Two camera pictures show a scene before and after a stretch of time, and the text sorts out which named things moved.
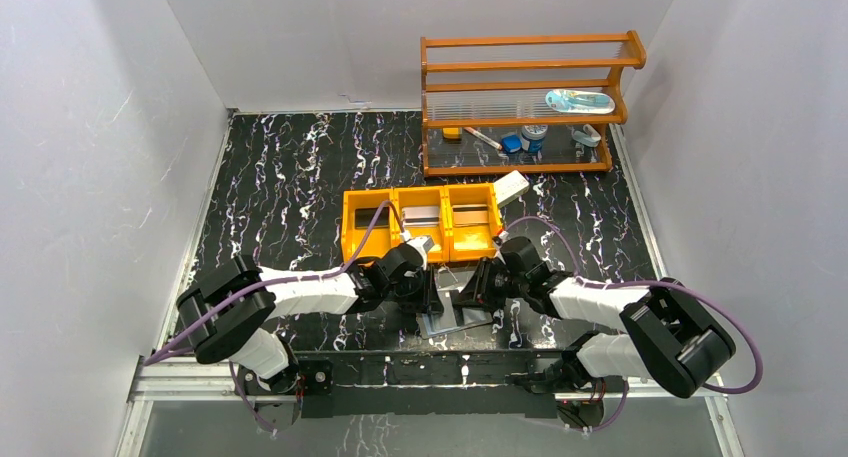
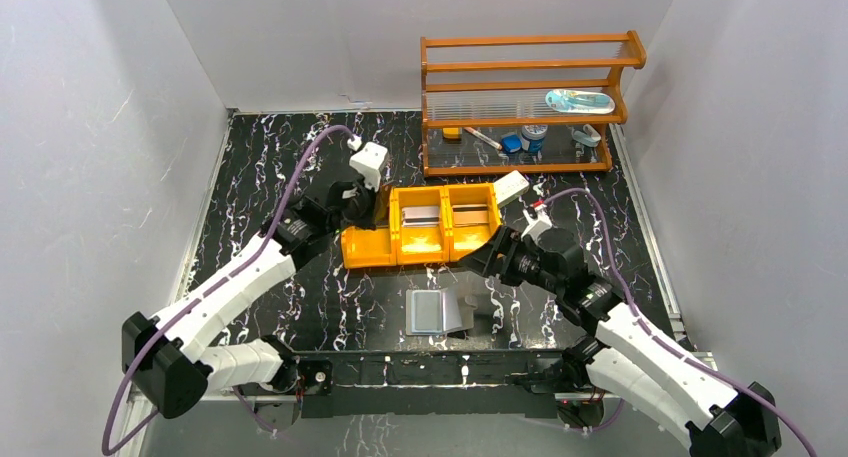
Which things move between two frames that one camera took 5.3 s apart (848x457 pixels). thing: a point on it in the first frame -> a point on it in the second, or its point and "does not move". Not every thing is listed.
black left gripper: [428, 295] -> [364, 206]
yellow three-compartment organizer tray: [462, 220] does not move
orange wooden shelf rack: [526, 104] does not move
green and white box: [509, 187] does not move
